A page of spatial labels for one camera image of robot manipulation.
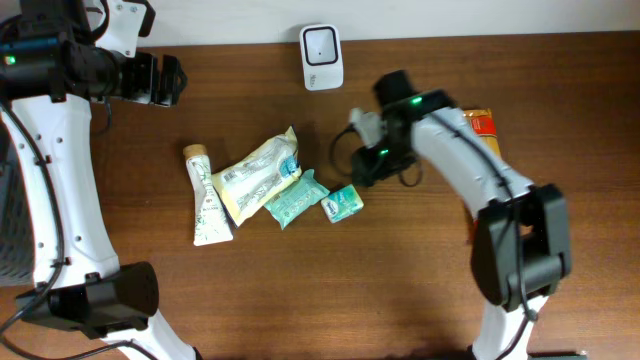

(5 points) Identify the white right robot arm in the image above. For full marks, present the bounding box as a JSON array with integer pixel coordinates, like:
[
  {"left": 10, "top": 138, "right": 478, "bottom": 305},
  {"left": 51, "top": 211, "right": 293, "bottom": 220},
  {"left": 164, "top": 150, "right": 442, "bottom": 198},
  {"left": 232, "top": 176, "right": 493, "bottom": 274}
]
[{"left": 348, "top": 70, "right": 572, "bottom": 359}]

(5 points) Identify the white tube with cork cap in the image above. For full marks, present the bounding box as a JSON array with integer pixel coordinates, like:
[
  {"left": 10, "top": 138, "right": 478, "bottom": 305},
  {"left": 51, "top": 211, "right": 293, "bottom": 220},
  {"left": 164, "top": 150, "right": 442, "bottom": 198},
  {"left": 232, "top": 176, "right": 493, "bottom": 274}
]
[{"left": 183, "top": 144, "right": 233, "bottom": 246}]

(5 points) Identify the small teal tissue pack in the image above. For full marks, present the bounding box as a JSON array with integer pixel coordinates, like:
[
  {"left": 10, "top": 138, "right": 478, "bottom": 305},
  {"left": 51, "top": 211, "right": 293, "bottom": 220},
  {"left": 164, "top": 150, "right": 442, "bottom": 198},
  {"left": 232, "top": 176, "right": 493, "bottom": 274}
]
[{"left": 320, "top": 185, "right": 364, "bottom": 223}]

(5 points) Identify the white barcode scanner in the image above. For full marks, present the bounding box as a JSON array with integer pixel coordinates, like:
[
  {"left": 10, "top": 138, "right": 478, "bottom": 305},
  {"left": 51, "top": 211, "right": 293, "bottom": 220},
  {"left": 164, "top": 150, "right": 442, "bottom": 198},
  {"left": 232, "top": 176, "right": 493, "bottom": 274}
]
[{"left": 299, "top": 24, "right": 344, "bottom": 91}]

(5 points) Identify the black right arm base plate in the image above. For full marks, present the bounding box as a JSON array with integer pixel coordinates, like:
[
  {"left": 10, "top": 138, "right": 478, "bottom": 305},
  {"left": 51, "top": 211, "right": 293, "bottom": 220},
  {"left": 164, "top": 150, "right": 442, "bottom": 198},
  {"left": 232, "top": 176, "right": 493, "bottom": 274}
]
[{"left": 528, "top": 352, "right": 589, "bottom": 360}]

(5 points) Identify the teal wet wipes pack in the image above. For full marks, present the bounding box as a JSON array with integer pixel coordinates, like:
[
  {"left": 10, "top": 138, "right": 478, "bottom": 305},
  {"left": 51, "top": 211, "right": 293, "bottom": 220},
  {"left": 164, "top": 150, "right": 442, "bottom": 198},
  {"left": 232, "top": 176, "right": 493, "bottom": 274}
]
[{"left": 264, "top": 169, "right": 329, "bottom": 230}]

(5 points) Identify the grey plastic mesh basket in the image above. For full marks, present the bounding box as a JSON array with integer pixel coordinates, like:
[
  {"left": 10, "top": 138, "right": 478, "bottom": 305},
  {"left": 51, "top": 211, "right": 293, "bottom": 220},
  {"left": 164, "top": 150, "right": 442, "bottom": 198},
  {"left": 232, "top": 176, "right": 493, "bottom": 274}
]
[{"left": 0, "top": 128, "right": 35, "bottom": 287}]

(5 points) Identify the cream yellow food pouch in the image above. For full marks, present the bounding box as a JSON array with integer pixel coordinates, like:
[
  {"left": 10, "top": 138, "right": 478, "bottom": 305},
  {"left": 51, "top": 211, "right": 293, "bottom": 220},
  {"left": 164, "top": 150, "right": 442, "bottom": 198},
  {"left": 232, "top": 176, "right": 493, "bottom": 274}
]
[{"left": 212, "top": 126, "right": 302, "bottom": 227}]

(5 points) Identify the orange spaghetti package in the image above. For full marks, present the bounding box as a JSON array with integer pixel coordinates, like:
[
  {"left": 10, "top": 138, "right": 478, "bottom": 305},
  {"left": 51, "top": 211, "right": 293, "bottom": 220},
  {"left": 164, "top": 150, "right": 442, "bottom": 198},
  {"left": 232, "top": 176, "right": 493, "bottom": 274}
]
[{"left": 462, "top": 108, "right": 504, "bottom": 241}]

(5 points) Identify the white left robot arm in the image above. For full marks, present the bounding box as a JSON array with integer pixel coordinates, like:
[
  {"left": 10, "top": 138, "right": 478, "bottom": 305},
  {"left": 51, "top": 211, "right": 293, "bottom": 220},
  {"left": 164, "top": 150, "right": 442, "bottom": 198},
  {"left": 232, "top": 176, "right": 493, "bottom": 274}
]
[{"left": 1, "top": 1, "right": 198, "bottom": 359}]

